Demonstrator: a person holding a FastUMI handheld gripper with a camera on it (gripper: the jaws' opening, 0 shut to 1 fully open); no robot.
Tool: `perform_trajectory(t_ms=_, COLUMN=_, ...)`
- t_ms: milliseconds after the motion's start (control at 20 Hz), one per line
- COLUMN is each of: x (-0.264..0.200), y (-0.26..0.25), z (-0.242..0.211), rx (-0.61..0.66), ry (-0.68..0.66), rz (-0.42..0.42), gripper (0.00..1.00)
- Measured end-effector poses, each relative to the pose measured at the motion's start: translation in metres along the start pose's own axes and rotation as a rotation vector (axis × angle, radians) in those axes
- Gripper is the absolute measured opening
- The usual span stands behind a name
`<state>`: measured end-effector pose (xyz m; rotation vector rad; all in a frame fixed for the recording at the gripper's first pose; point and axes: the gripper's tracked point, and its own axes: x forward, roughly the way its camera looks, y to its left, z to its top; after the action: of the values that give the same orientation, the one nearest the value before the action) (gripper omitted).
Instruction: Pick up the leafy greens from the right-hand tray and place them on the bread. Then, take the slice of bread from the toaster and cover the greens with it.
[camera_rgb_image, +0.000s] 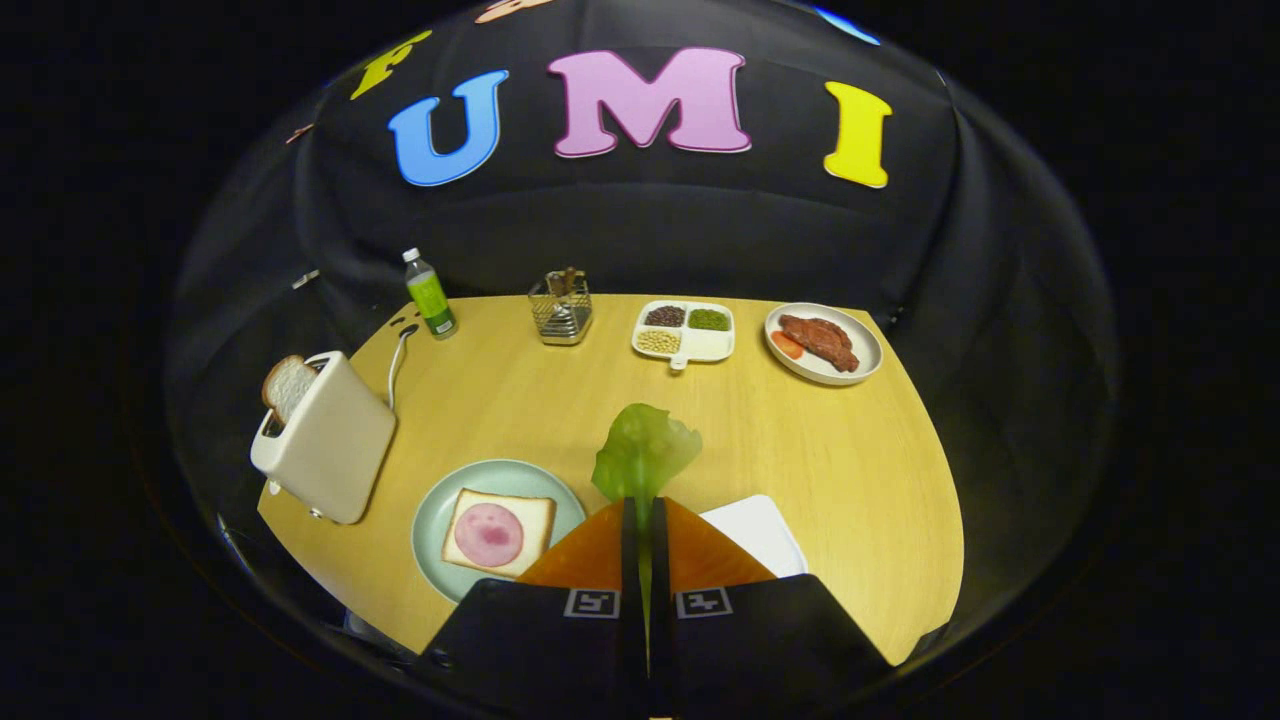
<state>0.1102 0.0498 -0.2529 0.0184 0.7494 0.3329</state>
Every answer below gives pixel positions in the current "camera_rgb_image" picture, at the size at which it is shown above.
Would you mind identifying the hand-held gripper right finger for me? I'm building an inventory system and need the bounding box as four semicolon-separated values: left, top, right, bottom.
650;497;893;719

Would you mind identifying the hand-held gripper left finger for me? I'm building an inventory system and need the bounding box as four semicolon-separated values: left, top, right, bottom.
415;497;643;720

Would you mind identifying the green lettuce leaf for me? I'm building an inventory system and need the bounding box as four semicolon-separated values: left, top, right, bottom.
592;403;703;661

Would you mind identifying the brown crust bread slice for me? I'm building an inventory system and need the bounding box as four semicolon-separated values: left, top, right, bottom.
262;355;319;423

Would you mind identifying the white bread slice with ham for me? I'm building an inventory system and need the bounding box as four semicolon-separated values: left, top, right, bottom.
441;488;557;579

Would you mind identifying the white flat plate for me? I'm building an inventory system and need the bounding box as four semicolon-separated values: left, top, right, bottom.
698;494;809;579

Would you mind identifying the pink ham slice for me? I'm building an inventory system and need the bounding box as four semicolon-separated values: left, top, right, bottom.
455;502;525;568

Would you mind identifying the pale green plate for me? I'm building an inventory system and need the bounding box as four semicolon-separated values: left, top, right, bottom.
411;459;588;604

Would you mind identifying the white divided bean dish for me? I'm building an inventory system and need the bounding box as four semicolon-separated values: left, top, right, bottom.
631;300;736;372

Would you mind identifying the white plate with meat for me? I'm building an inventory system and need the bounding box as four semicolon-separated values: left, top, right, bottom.
764;302;884;387

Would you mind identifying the brown meat piece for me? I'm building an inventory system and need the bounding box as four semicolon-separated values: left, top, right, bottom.
779;314;861;374

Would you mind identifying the white toaster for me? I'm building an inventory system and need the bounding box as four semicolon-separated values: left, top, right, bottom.
250;350;398;526

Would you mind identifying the green label drink bottle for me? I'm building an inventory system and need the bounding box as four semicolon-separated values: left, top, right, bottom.
402;248;459;341

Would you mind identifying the black backdrop cloth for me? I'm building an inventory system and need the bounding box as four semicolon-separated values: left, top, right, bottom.
165;0;1121;641

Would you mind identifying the metal wire utensil holder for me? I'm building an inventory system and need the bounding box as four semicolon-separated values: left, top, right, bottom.
528;270;594;347

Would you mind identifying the white toaster cable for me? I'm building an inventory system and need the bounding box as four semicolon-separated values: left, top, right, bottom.
387;325;419;409

